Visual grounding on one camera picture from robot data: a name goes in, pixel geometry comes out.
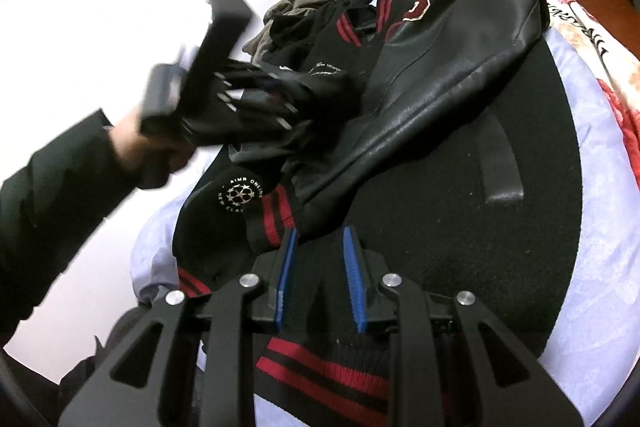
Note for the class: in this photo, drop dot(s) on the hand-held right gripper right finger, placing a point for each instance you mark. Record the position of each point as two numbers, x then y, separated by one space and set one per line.
353 277

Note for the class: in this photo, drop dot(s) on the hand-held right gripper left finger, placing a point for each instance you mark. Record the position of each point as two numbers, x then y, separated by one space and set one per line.
288 272

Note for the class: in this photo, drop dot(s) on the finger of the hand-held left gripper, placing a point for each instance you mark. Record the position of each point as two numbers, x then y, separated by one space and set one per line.
260 112
260 74

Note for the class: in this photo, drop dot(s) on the black varsity jacket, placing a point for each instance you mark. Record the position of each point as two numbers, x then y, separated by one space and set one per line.
450 207

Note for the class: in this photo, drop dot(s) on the person's left hand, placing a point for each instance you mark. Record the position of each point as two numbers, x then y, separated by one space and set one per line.
127 139

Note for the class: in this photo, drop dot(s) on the olive green garment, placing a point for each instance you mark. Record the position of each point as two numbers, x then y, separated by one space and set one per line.
295 7

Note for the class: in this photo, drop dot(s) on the light blue bed sheet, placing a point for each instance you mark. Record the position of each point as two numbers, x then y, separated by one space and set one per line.
590 157

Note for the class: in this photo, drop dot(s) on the floral printed blanket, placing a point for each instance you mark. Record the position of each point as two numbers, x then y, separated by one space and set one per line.
600 32

